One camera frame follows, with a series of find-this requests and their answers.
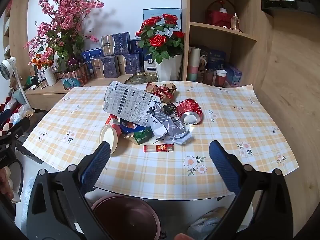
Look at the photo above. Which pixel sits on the white blue emblem box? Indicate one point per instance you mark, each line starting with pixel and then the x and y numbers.
pixel 149 63

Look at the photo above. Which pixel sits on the red white small box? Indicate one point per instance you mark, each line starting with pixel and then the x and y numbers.
pixel 112 121

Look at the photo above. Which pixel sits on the crumpled red brown wrapper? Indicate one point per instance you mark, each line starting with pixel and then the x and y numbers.
pixel 162 91

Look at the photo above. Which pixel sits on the orange artificial flowers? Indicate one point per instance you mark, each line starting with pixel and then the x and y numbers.
pixel 41 60

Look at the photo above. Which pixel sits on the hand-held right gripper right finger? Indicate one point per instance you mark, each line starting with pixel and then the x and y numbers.
pixel 223 165

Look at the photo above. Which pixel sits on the brown drinking glass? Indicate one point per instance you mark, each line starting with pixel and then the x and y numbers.
pixel 208 77

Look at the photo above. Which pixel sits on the black snack wrapper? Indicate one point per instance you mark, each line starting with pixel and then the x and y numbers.
pixel 170 109

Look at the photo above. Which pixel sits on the teal round tin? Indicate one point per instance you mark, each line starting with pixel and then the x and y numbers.
pixel 72 83

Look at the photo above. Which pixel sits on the light blue tall box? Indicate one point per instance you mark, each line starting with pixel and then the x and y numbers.
pixel 152 13

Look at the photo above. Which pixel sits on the dark blue carton box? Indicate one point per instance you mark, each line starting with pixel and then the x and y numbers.
pixel 127 127

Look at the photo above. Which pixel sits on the yellow plaid floral tablecloth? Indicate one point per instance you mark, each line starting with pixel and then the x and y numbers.
pixel 150 170

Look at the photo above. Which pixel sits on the red artificial rose plant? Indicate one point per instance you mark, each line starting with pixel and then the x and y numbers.
pixel 160 40

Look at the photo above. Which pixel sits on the crushed red soda can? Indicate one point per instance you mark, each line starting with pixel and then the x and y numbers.
pixel 190 108

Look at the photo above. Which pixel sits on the moon pattern box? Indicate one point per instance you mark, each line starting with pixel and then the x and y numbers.
pixel 203 57

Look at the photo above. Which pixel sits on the white printed plastic package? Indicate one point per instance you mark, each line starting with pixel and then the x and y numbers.
pixel 127 102

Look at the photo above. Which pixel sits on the white desk fan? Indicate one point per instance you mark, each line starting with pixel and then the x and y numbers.
pixel 6 67

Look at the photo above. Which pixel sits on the blue marbled gift box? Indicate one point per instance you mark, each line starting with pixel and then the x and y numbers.
pixel 117 43
pixel 131 63
pixel 106 67

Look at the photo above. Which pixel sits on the wooden low cabinet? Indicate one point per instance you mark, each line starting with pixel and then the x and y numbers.
pixel 45 93

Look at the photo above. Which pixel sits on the cream plastic lid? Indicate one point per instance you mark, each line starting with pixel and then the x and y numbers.
pixel 108 136

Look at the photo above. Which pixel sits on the plain dark blue box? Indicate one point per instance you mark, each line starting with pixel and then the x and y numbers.
pixel 135 46

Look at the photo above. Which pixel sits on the clear perfume bottle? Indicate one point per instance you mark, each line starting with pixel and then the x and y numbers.
pixel 234 22

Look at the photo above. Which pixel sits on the dark blue printed box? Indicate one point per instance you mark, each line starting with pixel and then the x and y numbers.
pixel 217 58

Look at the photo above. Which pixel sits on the brown plastic trash bin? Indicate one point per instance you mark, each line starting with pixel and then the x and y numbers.
pixel 125 220

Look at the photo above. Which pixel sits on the crumpled grey white paper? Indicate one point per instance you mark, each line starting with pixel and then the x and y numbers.
pixel 165 125

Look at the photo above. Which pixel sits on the fuzzy grey clothing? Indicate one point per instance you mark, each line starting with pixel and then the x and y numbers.
pixel 207 222

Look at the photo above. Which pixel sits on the stack of pastel paper cups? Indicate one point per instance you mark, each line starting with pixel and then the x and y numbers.
pixel 194 63

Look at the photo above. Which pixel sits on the white ribbed vase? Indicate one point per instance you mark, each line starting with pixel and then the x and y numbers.
pixel 50 77

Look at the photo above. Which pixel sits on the red gift basket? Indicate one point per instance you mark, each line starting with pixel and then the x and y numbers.
pixel 220 17

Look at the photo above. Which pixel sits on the wooden side shelving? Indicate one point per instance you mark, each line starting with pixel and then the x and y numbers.
pixel 18 17

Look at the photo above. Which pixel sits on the white wall socket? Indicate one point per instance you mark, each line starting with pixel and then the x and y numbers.
pixel 89 31

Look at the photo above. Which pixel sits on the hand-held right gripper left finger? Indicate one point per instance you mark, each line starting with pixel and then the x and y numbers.
pixel 96 165

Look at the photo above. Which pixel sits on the striped planter box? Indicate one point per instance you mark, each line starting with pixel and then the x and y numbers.
pixel 75 72

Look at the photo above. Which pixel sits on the person's left hand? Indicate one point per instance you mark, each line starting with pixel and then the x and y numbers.
pixel 3 180

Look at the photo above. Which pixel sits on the red paper cup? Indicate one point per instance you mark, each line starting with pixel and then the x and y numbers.
pixel 220 78

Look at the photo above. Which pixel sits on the row of small bottles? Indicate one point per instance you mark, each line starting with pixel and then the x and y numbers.
pixel 38 83

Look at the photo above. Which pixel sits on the small blue carton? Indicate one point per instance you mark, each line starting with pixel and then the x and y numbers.
pixel 234 77

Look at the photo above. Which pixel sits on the gold leaf-shaped tray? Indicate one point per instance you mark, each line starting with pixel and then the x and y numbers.
pixel 142 77

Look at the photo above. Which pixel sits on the pink artificial blossom plant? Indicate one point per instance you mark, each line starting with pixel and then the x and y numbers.
pixel 67 17

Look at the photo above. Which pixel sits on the white faceted flower pot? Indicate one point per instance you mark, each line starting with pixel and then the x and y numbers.
pixel 168 67

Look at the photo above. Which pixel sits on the red patterned cloth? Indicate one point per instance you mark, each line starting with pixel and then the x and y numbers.
pixel 7 120

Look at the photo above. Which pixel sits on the green crushed carton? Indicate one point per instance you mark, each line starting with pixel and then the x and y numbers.
pixel 140 137

